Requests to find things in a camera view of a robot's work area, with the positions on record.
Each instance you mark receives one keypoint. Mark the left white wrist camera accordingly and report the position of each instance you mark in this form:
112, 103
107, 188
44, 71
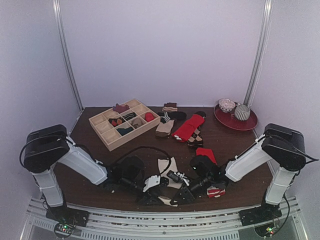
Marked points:
151, 182

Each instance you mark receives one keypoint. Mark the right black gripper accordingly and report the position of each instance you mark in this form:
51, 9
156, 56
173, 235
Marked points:
185, 192

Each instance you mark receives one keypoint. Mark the red sock with stripes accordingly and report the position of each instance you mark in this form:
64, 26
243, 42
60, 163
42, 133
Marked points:
212, 191

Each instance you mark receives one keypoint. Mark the wooden compartment box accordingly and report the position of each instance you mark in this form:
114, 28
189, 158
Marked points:
109, 134

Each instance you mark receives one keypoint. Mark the dotted white bowl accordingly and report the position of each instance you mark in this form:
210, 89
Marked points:
226, 105

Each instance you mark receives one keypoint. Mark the striped ceramic cup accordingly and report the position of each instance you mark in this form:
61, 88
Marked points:
242, 112

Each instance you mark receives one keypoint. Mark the strawberry pattern sock in box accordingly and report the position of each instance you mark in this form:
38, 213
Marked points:
116, 121

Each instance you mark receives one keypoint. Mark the red rolled sock in box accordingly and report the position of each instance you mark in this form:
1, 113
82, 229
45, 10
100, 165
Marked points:
149, 117

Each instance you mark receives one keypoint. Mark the teal sock in box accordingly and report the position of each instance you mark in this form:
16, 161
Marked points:
124, 131

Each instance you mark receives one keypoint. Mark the aluminium frame post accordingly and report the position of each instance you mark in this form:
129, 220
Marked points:
66, 57
261, 47

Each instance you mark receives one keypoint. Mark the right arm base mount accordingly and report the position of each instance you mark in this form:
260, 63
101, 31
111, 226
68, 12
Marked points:
265, 220

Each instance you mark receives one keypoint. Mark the purple sock in box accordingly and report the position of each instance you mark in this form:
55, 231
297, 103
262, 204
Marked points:
120, 108

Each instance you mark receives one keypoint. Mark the beige sock in box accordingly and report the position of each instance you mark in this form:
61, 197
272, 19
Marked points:
137, 122

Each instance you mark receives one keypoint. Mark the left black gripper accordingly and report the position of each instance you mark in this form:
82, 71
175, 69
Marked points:
145, 200

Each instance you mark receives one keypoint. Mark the front aluminium rail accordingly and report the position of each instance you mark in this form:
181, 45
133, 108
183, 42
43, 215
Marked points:
107, 224

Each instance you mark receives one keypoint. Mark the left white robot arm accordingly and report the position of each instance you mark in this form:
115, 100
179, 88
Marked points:
48, 146

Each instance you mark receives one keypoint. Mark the red plate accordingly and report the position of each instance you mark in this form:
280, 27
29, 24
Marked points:
229, 120

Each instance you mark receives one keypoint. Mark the red folded sock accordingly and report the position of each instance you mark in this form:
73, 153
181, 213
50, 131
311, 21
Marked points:
185, 131

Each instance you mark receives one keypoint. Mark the right aluminium frame post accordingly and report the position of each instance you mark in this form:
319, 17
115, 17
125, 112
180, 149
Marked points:
261, 47

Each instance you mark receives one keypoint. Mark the black white striped sock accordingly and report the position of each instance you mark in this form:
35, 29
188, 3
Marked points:
168, 116

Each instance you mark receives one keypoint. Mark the brown striped folded sock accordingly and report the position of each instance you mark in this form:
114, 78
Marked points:
170, 107

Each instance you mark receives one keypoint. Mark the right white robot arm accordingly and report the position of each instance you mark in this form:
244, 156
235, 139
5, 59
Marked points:
283, 145

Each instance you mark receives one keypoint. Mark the left aluminium frame post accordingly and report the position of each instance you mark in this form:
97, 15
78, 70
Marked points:
66, 57

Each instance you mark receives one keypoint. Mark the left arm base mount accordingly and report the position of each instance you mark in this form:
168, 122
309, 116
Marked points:
67, 220

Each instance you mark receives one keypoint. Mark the cream and brown sock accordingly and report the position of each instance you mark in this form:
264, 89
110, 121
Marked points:
176, 179

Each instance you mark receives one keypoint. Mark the black striped sock in box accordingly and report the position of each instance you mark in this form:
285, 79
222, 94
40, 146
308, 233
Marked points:
129, 116

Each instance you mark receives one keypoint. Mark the beige brown folded sock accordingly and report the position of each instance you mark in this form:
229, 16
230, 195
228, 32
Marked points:
164, 129

